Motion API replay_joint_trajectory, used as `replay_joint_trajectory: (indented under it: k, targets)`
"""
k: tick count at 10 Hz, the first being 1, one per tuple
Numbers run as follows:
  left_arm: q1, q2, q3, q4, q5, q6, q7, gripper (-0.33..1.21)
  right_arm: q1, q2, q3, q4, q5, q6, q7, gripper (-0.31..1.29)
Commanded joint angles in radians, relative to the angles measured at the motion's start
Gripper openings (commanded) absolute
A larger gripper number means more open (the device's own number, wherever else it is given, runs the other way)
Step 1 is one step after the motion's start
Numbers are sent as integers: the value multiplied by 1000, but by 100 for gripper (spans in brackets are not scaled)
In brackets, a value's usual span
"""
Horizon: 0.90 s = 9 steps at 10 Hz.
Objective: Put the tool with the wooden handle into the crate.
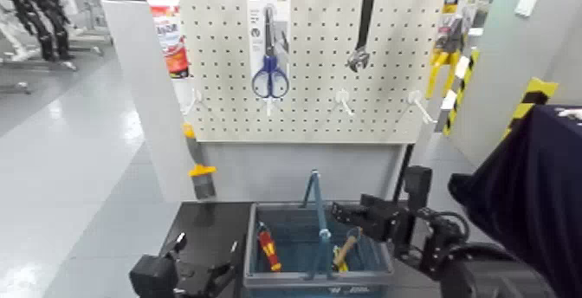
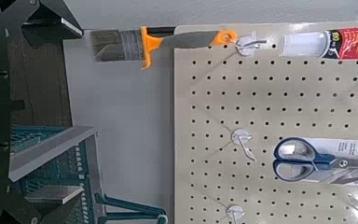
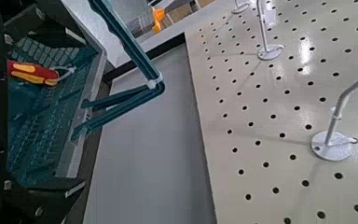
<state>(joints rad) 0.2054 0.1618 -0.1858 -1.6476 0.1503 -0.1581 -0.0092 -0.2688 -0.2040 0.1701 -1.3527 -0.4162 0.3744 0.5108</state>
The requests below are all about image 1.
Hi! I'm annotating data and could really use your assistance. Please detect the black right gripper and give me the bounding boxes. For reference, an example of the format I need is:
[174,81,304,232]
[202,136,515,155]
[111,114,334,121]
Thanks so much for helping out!
[331,193,411,244]

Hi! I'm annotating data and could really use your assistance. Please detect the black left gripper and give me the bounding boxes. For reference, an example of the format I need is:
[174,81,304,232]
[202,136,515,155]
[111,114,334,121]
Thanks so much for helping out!
[167,231,240,298]

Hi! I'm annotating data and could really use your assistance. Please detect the teal crate with grey rim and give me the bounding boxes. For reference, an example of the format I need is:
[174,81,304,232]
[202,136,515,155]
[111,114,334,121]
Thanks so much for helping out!
[242,200,396,298]

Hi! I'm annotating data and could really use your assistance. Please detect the red yellow screwdriver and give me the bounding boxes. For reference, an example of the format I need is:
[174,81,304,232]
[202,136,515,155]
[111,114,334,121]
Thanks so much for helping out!
[256,221,283,274]

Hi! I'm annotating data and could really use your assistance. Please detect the grey display stand panel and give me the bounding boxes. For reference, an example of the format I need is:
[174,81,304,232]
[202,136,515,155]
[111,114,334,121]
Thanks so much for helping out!
[101,0,411,204]

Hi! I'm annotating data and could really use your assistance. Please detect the orange grey paint brush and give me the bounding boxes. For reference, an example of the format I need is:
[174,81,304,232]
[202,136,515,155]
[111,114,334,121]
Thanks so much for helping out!
[181,122,219,200]

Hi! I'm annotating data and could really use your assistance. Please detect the beige pegboard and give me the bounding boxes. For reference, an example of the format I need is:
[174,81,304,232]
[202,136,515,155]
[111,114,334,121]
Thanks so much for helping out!
[174,0,466,145]

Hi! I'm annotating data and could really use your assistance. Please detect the dark navy cloth cover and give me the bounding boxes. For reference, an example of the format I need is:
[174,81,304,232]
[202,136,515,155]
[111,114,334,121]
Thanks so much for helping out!
[447,104,582,298]

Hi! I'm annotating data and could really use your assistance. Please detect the black adjustable wrench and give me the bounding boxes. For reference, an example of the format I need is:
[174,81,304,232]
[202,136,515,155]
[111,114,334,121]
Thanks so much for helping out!
[345,0,377,74]

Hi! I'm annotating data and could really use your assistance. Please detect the white scissors package card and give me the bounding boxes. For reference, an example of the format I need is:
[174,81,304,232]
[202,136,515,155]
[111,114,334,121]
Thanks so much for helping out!
[246,0,293,107]

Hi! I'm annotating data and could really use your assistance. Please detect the red white sealant tube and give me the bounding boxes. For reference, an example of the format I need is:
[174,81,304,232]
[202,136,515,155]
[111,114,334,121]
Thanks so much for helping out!
[144,0,191,80]

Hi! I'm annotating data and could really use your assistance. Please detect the black humanoid robot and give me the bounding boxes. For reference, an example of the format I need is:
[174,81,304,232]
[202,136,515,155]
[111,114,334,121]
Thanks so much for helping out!
[0,0,76,62]

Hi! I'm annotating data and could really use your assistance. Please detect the teal crate handle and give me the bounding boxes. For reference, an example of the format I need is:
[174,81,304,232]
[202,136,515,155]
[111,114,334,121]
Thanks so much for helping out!
[301,169,339,282]

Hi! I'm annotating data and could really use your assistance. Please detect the yellow handled small tool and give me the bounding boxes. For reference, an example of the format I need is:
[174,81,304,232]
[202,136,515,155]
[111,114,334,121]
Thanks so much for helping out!
[333,246,350,274]

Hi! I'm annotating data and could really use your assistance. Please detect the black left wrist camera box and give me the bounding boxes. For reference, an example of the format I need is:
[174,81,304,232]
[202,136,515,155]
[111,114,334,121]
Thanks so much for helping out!
[128,254,179,298]

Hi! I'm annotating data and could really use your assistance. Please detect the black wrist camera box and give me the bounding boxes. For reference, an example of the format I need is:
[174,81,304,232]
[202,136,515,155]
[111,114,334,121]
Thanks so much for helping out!
[404,165,433,211]
[128,254,179,298]

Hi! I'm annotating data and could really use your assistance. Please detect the black stand post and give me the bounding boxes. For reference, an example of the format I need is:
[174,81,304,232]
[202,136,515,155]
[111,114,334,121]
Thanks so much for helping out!
[391,144,416,203]

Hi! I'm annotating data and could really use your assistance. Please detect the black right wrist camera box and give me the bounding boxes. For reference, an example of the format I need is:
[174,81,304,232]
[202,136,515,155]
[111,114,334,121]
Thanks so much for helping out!
[404,165,433,211]

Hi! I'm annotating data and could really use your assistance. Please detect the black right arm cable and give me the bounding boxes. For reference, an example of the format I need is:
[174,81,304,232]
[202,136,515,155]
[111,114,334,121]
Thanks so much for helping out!
[423,208,472,247]

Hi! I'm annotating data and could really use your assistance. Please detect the blue handled scissors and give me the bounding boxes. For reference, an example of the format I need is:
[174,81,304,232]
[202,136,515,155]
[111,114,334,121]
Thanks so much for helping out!
[250,6,291,100]

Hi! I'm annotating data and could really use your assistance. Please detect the tall yellow black hazard post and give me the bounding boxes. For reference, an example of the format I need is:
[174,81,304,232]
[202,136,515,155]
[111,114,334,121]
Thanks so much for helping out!
[442,47,482,137]

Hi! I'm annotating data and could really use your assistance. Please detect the yellow handled pliers in package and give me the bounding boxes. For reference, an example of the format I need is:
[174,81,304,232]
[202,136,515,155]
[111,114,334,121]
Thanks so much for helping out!
[424,0,469,101]

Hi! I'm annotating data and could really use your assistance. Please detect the short yellow black hazard post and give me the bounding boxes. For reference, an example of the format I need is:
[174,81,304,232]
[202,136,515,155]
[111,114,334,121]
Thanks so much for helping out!
[501,77,559,140]

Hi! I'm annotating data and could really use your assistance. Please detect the white wall plate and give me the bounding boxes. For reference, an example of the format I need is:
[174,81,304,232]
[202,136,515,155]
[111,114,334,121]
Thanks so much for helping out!
[514,0,541,18]

